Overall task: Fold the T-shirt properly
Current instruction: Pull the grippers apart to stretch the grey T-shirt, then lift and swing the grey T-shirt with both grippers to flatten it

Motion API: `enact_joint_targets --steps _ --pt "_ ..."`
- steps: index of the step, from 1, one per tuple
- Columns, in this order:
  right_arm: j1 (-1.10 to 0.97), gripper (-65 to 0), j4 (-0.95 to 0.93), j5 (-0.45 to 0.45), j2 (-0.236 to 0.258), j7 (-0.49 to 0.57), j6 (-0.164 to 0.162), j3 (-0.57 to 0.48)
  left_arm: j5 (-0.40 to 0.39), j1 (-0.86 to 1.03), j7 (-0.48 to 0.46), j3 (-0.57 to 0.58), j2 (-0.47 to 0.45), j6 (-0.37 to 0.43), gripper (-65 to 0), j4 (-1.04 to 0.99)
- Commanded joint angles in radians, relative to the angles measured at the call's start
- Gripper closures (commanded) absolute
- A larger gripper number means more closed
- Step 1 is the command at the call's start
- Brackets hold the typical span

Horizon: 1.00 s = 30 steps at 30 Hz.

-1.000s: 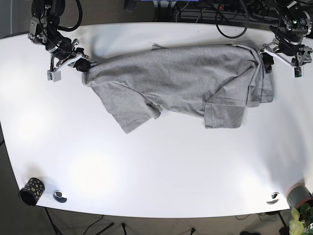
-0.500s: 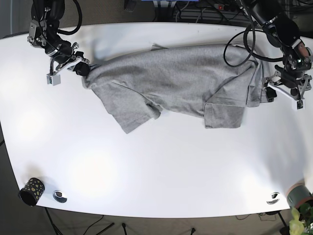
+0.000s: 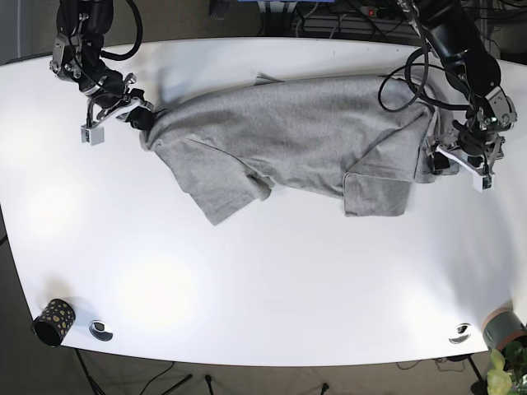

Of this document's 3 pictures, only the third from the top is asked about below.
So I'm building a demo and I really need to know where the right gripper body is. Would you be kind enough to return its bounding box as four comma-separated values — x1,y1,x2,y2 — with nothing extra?
81,88,153,146

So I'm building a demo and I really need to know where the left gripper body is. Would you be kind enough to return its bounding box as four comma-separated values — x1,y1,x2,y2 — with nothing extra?
428,123,505,192

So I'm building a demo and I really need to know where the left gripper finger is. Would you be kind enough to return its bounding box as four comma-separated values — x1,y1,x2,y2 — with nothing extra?
430,153,451,174

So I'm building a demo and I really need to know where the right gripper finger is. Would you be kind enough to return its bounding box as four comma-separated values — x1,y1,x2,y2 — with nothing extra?
124,109,151,131

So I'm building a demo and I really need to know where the grey T-shirt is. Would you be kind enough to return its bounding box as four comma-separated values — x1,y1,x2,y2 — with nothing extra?
140,76,442,225

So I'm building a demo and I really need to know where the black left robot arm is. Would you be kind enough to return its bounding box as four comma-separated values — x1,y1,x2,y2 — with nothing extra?
398,1,517,192

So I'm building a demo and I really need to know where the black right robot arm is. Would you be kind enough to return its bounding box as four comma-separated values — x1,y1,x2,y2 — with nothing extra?
49,1,155,145

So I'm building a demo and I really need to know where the grey plant pot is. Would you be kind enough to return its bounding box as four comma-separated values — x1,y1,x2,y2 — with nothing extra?
482,308,526,351

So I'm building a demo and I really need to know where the right silver table grommet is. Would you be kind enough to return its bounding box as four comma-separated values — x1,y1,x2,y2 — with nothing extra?
448,323,473,345

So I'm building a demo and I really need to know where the silver table grommet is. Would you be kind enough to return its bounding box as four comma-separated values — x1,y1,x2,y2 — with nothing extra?
89,320,114,342
448,323,473,345

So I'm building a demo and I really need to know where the left silver table grommet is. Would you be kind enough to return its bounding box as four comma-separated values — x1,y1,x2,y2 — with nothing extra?
89,320,114,342

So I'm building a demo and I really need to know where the black dotted cup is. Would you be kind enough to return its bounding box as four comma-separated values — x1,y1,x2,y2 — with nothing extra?
30,299,76,347

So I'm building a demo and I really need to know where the green potted plant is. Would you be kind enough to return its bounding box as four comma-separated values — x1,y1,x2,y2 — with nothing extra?
487,340,526,395

